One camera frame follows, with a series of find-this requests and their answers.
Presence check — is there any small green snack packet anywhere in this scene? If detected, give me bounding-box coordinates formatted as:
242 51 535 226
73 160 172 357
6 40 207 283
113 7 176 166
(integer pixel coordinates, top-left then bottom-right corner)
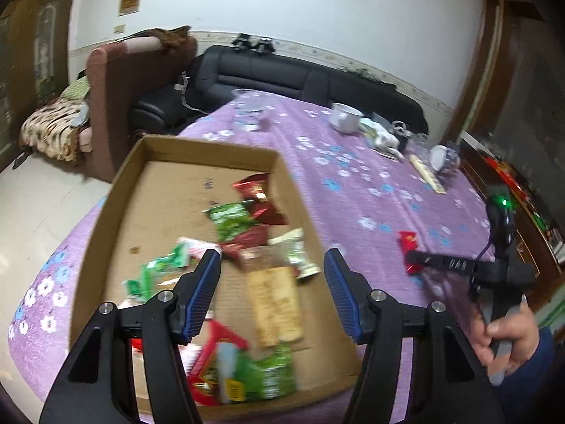
141 247 195 275
126 274 155 303

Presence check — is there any white mug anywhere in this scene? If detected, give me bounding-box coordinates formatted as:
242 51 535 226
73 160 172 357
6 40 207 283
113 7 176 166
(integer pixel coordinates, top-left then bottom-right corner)
329 102 365 134

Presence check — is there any upright clear plastic cup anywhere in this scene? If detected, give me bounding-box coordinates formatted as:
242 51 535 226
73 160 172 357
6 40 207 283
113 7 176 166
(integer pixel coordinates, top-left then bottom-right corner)
232 88 270 131

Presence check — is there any wooden cabinet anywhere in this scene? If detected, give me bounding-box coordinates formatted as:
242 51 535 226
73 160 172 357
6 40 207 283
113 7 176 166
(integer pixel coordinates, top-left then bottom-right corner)
459 130 565 319

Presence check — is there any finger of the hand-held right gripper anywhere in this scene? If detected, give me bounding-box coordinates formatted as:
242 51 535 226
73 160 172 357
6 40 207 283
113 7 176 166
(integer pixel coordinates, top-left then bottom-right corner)
406 251 480 277

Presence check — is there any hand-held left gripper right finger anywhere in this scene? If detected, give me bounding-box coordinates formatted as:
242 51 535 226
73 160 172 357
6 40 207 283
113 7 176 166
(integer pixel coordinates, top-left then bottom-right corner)
323 248 504 424

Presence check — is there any cardboard box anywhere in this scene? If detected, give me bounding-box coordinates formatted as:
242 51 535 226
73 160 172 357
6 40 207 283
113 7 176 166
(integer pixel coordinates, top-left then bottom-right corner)
68 135 367 422

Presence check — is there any long yellow packet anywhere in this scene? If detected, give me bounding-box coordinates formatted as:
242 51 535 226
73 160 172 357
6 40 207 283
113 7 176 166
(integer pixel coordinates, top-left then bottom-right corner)
408 154 447 195

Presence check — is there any row of colourful cabinet items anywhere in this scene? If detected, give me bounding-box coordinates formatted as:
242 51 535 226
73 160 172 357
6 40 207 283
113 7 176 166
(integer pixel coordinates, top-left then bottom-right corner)
483 154 565 248

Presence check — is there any wooden door frame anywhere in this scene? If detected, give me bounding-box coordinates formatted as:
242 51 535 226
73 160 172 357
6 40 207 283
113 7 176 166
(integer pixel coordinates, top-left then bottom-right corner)
441 0 530 151

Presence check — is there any brown patterned blanket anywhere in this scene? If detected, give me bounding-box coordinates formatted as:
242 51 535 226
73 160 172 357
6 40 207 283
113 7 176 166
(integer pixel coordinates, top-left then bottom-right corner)
20 93 93 162

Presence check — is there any person's right hand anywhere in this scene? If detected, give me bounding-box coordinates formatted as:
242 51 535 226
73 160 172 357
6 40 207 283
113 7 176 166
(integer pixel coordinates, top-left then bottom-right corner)
470 305 539 374

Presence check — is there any brown armchair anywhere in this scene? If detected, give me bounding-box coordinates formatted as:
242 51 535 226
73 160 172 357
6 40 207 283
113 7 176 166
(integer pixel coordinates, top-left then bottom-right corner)
20 31 197 184

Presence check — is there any white snack packet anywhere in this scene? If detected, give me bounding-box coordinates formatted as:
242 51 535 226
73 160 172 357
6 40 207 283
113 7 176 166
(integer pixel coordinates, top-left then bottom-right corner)
177 236 221 259

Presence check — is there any white crumpled cloth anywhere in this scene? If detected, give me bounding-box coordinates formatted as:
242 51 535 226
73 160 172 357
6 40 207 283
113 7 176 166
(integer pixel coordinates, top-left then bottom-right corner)
359 117 404 160

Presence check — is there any dark wooden wardrobe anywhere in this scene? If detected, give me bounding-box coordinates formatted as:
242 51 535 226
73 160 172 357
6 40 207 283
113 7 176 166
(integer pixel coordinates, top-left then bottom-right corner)
0 0 82 173

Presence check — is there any bright red snack packet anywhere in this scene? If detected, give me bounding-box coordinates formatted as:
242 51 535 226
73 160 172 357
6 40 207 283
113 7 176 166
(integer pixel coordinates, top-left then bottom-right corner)
397 231 424 277
188 320 250 407

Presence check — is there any brown cloth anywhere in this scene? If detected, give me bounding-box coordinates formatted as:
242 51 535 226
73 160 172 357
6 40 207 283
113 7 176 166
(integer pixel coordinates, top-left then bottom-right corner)
132 26 192 51

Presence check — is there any tipped clear plastic cup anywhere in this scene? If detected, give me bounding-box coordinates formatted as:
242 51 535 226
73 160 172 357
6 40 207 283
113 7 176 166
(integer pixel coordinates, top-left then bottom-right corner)
408 132 431 160

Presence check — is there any small black device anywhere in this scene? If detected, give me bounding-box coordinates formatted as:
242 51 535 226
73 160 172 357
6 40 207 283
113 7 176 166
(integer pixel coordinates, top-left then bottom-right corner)
391 121 413 151

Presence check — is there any white charger cable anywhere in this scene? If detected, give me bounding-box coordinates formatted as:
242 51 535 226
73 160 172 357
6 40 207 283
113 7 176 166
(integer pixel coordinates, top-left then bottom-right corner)
174 71 208 113

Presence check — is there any purple floral tablecloth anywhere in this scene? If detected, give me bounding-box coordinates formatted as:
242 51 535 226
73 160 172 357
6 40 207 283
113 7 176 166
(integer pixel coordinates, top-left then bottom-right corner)
9 95 530 424

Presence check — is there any black leather sofa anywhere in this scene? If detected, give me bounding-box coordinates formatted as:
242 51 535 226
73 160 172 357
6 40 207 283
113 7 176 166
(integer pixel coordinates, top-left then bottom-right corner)
130 44 429 135

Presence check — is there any green cushion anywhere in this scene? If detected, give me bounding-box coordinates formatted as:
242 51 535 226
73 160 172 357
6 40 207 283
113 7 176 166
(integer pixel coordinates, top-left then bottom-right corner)
59 75 91 102

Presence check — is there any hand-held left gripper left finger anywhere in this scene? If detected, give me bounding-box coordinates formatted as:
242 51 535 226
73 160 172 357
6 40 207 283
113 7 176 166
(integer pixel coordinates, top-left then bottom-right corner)
40 248 222 424

